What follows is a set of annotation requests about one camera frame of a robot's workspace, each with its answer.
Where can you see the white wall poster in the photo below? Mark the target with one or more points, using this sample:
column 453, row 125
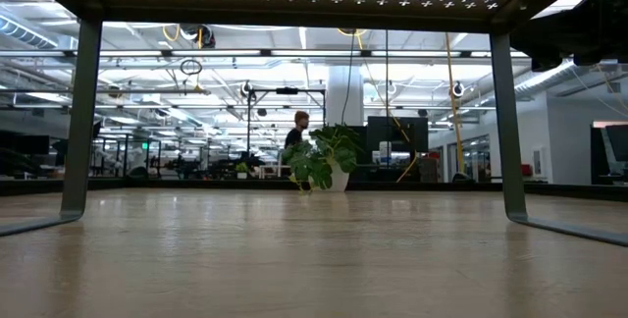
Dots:
column 538, row 161

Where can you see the red chair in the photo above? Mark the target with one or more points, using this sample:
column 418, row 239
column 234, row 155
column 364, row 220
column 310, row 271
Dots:
column 526, row 170

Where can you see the green potted plant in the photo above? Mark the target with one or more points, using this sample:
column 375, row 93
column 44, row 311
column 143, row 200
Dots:
column 324, row 156

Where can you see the small background potted plant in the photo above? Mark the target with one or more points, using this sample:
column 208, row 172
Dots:
column 241, row 168

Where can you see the person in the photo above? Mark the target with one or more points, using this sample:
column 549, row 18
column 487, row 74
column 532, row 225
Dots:
column 296, row 131

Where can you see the black monitor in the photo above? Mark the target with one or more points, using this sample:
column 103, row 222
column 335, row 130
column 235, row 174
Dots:
column 397, row 134

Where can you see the grey perforated metal shelf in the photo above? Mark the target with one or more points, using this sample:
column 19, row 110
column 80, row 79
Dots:
column 294, row 16

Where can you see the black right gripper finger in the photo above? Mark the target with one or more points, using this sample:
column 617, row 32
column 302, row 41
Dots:
column 542, row 38

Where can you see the black display screen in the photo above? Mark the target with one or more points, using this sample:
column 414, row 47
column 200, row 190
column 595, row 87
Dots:
column 613, row 146

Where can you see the black aluminium table frame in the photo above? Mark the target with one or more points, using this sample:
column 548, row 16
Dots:
column 441, row 185

